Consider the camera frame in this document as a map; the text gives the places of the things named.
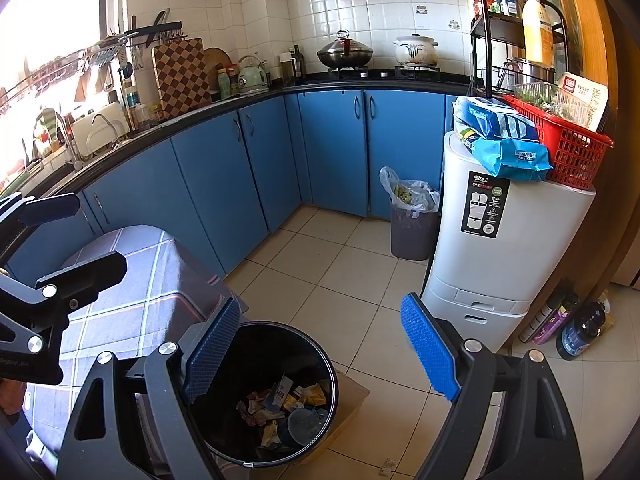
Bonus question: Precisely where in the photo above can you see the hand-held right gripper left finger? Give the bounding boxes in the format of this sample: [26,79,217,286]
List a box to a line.
[56,296,242,480]

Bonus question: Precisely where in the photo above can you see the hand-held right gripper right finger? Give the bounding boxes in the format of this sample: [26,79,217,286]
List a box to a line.
[400,292,583,480]

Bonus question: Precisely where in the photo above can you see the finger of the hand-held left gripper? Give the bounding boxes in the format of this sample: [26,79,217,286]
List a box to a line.
[0,251,128,356]
[0,192,81,243]

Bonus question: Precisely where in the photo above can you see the black trash bin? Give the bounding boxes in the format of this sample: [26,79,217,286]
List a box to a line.
[187,321,341,467]

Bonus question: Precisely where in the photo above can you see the blue white crushed carton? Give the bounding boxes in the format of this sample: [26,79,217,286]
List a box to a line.
[263,374,297,410]

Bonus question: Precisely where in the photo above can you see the yellow carton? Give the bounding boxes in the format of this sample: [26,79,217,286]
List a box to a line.
[295,383,329,407]

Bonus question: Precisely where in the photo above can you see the blue paper cup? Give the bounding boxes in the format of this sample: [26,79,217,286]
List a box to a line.
[277,406,332,447]

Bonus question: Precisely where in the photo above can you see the person's left forearm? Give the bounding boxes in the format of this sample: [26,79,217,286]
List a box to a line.
[0,380,27,411]

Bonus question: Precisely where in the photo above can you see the grey trash bin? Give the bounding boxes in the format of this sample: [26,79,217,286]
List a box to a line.
[390,195,441,261]

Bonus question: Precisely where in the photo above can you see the round table with blue cloth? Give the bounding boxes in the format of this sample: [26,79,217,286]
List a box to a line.
[22,225,251,466]

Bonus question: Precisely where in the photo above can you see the tall steel faucet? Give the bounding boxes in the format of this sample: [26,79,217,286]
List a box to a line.
[32,110,83,171]

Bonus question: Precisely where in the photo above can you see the white dish drainer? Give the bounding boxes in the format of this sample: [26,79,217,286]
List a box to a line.
[70,101,126,143]

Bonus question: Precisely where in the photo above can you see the green striped cloth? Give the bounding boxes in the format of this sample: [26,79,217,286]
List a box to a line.
[39,107,61,136]

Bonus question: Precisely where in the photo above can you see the flat brown cardboard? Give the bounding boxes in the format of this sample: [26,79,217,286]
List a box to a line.
[300,367,371,461]

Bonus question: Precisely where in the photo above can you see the small steel faucet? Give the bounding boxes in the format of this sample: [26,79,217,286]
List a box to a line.
[86,112,121,148]

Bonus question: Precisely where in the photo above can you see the dark spray can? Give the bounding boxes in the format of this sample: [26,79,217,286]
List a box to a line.
[518,290,561,343]

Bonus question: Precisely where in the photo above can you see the purple spray can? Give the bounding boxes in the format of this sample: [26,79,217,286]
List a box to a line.
[532,292,578,346]

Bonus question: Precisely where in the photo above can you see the dark bottle with blue label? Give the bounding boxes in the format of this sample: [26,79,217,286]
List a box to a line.
[556,301,607,361]

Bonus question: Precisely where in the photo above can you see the clear plastic bin bag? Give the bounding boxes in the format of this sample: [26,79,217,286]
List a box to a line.
[379,166,442,218]

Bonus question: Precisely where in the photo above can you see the blue kitchen cabinets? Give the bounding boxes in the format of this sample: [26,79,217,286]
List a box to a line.
[5,89,461,286]

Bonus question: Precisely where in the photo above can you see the checkered cutting board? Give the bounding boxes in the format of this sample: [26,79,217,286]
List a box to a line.
[151,37,213,121]

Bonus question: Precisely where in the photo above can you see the round wooden board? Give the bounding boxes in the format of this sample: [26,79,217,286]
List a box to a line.
[202,47,231,73]

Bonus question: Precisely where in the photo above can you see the blue white package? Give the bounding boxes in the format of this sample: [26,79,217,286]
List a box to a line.
[452,96,541,153]

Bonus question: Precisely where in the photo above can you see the red plastic basket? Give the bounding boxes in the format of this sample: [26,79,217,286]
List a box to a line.
[502,92,615,191]

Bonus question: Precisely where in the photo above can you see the green kettle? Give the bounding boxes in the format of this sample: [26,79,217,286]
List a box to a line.
[236,55,269,93]

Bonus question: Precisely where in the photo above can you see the clear plastic containers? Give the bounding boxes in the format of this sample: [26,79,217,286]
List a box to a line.
[515,82,591,126]

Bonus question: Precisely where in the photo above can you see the gas stove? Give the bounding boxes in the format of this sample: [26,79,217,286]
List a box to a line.
[327,65,443,80]

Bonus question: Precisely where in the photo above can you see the white printed box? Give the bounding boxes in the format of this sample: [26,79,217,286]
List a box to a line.
[557,72,611,133]

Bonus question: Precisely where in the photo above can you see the steel pot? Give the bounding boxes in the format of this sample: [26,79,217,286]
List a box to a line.
[502,57,556,86]

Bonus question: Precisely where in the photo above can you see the white ceramic pot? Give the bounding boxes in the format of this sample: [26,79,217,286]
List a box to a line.
[392,34,440,67]

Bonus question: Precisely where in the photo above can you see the black wok with lid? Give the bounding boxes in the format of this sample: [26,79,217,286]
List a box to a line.
[316,30,374,70]

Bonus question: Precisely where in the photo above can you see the black shelf rack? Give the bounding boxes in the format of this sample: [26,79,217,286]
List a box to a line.
[470,0,568,98]

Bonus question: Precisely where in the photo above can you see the yellow spray bottle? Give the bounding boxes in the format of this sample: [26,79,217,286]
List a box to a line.
[521,0,555,66]

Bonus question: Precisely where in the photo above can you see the wall dish rack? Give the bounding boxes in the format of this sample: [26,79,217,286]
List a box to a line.
[0,22,183,106]

